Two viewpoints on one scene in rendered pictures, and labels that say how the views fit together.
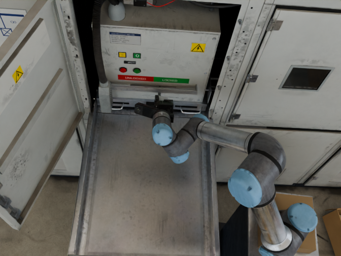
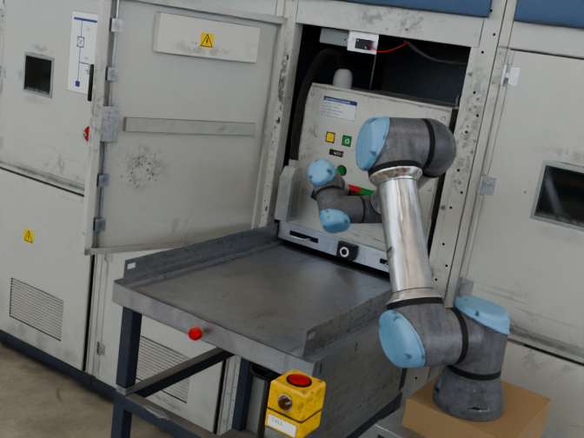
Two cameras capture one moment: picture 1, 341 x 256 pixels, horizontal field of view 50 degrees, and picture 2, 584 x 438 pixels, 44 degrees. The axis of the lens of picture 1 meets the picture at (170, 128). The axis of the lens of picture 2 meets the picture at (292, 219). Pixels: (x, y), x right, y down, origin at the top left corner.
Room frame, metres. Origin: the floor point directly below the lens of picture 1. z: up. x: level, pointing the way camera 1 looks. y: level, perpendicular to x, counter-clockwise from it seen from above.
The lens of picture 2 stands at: (-0.89, -1.10, 1.53)
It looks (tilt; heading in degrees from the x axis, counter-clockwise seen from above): 14 degrees down; 37
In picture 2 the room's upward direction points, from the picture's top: 9 degrees clockwise
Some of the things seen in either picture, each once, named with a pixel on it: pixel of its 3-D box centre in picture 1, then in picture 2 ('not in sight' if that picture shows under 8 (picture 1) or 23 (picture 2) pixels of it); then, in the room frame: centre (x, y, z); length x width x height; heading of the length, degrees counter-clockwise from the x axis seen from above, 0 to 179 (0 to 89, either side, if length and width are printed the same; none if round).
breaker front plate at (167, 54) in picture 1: (154, 70); (362, 173); (1.01, 0.11, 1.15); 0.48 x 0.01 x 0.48; 97
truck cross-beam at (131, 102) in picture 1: (152, 100); (351, 248); (1.02, 0.11, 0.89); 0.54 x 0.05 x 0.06; 97
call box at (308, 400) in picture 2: not in sight; (295, 404); (0.15, -0.38, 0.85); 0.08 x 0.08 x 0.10; 7
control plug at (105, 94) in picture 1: (105, 95); (289, 193); (0.92, 0.31, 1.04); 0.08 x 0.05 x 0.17; 7
